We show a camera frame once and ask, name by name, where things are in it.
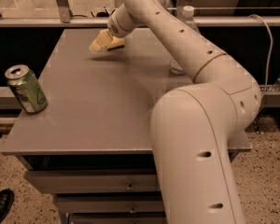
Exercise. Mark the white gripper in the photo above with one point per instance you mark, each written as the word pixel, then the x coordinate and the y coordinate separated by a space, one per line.
pixel 113 27

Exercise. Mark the yellow sponge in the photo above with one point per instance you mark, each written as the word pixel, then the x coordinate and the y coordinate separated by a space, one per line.
pixel 116 43

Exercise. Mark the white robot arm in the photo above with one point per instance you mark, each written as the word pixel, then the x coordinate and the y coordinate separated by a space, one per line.
pixel 191 126

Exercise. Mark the clear plastic water bottle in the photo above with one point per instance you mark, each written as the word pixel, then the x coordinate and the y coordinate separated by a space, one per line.
pixel 186 16

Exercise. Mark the green soda can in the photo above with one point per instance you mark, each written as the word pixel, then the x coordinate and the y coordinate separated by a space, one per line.
pixel 26 88

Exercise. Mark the grey drawer cabinet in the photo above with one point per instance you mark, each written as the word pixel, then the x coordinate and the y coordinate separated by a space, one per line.
pixel 100 106

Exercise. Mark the top drawer with knob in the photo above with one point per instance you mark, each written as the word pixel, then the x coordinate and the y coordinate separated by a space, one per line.
pixel 93 181

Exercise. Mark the drawer with knob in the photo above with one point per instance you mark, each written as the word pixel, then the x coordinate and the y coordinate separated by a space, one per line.
pixel 128 202
pixel 93 181

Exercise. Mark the middle drawer with knob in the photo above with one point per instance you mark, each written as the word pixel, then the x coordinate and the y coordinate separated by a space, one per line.
pixel 128 202

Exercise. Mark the bottom drawer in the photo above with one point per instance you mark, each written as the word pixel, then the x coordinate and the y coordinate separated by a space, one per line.
pixel 117 218

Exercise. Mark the black leather shoe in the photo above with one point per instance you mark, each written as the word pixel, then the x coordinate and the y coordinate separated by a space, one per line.
pixel 6 201

